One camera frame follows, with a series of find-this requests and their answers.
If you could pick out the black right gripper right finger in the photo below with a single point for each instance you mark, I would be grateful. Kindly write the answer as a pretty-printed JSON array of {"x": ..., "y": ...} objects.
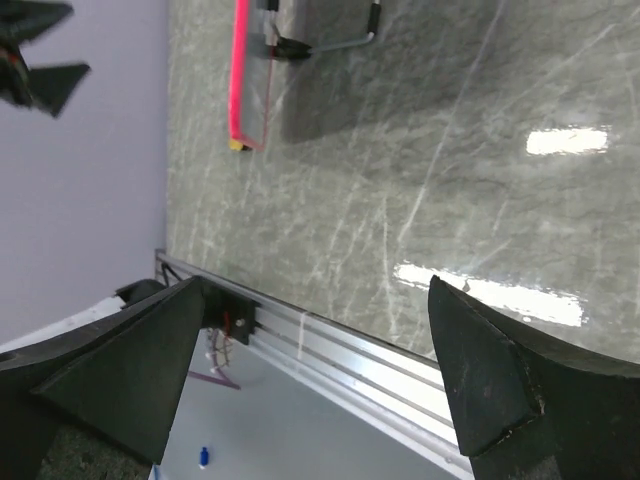
[{"x": 527, "y": 405}]

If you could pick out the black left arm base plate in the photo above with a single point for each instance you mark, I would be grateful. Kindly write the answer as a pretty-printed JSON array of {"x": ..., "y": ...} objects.
[{"x": 230, "y": 312}]

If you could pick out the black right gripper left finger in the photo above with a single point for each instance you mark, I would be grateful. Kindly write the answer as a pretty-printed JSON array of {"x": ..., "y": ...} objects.
[{"x": 99, "y": 401}]

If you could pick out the yellow whiteboard eraser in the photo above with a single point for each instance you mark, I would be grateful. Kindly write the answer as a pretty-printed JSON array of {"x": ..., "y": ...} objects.
[{"x": 238, "y": 146}]

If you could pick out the aluminium front rail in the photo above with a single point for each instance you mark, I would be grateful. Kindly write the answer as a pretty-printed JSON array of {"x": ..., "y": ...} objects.
[{"x": 394, "y": 390}]

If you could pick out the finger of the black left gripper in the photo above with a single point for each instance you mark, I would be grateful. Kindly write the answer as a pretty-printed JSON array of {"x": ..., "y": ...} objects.
[
  {"x": 47, "y": 89},
  {"x": 25, "y": 21}
]

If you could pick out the red framed whiteboard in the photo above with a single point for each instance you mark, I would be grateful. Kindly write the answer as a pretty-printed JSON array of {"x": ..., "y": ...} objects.
[{"x": 253, "y": 43}]

